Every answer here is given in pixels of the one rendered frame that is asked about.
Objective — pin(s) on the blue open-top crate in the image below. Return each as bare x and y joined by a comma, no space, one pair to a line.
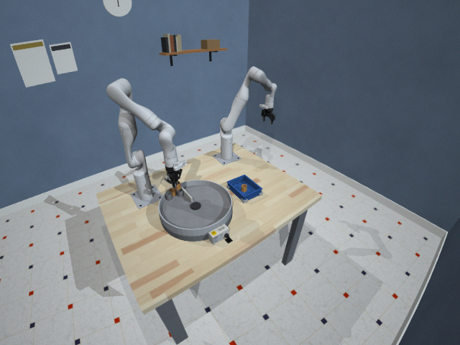
253,189

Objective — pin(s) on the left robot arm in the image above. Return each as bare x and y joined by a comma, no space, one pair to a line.
227,123

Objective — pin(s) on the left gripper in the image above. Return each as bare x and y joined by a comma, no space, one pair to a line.
268,112

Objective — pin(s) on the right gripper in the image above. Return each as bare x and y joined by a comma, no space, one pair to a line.
174,175

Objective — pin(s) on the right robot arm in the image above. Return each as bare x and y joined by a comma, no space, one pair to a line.
120,91

